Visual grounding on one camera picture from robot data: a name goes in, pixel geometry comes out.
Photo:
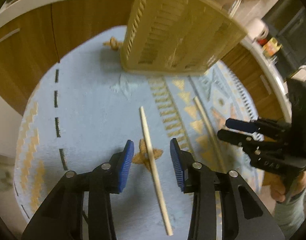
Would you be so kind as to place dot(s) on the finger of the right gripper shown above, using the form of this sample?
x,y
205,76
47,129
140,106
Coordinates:
x,y
267,127
247,141

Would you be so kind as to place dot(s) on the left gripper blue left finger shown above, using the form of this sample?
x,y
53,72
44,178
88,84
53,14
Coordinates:
x,y
124,165

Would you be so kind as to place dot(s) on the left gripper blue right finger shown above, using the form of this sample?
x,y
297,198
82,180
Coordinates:
x,y
176,157

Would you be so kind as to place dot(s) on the wooden chopstick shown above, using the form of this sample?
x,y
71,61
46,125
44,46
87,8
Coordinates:
x,y
213,138
154,172

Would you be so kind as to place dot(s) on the dark kitchen window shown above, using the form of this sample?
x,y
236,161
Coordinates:
x,y
287,23

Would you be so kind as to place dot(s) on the person's right hand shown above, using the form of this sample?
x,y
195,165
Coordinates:
x,y
277,188

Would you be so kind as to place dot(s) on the blue patterned table cloth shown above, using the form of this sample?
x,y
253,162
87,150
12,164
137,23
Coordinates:
x,y
85,109

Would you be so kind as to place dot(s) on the yellow oil bottle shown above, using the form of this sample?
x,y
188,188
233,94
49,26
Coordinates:
x,y
271,47

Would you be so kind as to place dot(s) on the white electric kettle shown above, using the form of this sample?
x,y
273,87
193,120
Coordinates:
x,y
257,29

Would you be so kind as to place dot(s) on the beige plastic utensil basket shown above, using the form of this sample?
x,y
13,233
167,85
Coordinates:
x,y
180,37

